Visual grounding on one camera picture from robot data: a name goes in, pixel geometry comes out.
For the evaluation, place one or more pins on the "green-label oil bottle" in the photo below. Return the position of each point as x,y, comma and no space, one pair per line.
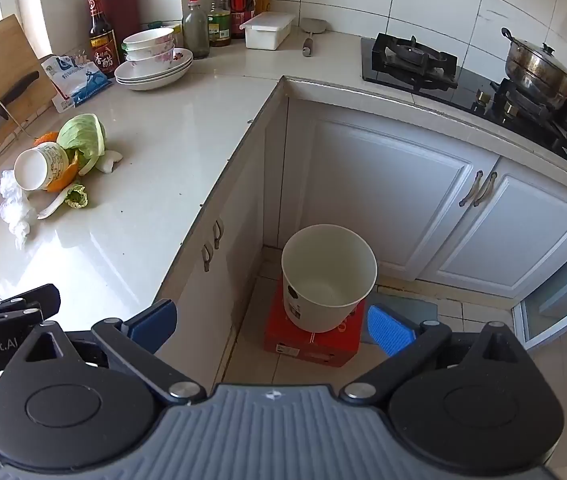
219,25

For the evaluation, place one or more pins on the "white floral bowl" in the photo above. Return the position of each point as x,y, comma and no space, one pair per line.
153,52
156,63
148,37

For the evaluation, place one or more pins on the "domed orange peel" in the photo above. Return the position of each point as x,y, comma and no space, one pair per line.
47,137

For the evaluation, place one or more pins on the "bok choy leaf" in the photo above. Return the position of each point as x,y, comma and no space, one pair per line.
75,195

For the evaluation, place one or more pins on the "metal spatula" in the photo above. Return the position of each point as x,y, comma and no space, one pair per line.
313,26

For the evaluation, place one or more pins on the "white and blue seasoning bag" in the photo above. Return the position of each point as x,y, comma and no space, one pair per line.
80,82

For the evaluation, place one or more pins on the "large cabbage leaf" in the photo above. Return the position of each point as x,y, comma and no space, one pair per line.
83,137

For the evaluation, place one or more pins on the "white plastic lidded box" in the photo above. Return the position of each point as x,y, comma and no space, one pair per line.
266,30

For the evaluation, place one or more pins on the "glass sliding door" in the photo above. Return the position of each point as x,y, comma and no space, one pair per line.
563,290

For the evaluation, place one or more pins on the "clear plastic bag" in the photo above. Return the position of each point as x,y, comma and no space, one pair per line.
13,205

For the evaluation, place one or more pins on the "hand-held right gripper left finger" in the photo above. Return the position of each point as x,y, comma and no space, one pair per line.
156,322

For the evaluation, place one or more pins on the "white plastic bucket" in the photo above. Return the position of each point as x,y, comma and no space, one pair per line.
313,280

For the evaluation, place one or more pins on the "steel pot with lid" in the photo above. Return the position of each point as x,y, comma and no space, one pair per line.
538,70

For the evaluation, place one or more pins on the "black gas stove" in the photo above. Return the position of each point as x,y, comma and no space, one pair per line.
463,85

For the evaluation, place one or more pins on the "white paper cup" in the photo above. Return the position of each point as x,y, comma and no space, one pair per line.
50,160

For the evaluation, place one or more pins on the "red-label sauce bottle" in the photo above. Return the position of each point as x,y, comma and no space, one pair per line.
242,5

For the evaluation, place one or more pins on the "grey floor mat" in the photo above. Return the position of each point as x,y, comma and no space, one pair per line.
423,310

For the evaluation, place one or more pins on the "dark red knife block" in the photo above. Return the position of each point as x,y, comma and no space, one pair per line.
126,15

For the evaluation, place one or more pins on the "red-capped glass bottle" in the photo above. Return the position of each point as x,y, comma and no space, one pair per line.
196,35

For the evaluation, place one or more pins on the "dark soy sauce bottle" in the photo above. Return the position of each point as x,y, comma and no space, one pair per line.
102,55

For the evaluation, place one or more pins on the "wooden cutting board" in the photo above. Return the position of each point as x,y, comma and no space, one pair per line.
8,50

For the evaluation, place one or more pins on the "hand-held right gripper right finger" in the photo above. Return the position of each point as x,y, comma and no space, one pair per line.
388,330

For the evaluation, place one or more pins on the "small cabbage leaf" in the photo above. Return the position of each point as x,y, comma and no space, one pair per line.
110,162

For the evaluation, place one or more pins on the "red cardboard box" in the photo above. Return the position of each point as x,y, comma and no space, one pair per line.
313,347

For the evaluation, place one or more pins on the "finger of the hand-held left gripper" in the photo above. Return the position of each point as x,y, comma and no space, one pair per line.
18,307

